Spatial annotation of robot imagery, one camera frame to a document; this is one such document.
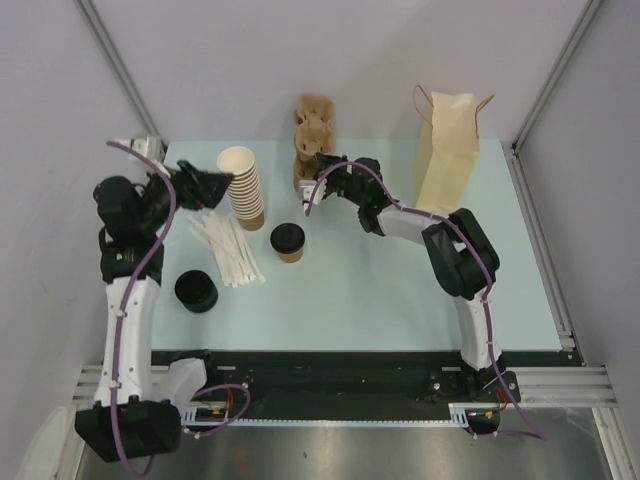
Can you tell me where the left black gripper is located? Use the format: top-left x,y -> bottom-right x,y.
138,159 -> 234,234

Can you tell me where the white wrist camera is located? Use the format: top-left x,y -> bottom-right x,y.
298,179 -> 331,216
114,135 -> 166,163

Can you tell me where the cardboard cup carrier stack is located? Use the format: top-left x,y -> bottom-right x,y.
293,155 -> 319,193

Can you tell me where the stack of paper cups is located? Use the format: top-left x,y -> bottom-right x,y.
217,146 -> 265,231

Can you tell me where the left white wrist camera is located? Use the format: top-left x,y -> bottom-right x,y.
114,135 -> 166,163

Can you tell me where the stack of black lids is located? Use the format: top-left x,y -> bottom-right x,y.
174,270 -> 219,314

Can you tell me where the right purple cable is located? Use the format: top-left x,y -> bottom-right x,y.
304,160 -> 547,441

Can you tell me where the black cup lid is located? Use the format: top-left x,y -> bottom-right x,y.
270,223 -> 306,254

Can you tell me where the single brown paper cup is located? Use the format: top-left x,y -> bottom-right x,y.
278,247 -> 304,264

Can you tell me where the white cable duct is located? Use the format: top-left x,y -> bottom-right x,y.
181,403 -> 502,430

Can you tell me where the brown paper bag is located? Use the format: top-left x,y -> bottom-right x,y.
413,85 -> 493,214

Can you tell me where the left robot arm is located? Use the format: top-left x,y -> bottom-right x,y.
75,160 -> 232,463

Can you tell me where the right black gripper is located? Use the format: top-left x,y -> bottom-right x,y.
313,152 -> 365,207

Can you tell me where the single cardboard cup carrier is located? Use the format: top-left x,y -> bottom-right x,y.
294,94 -> 336,163

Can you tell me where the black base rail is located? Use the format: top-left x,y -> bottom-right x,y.
149,349 -> 584,421

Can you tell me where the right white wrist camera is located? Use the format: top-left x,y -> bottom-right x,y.
298,179 -> 331,216

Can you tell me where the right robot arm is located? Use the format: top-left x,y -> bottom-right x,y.
303,153 -> 517,404

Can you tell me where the pile of wrapped straws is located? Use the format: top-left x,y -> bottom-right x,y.
187,211 -> 266,288

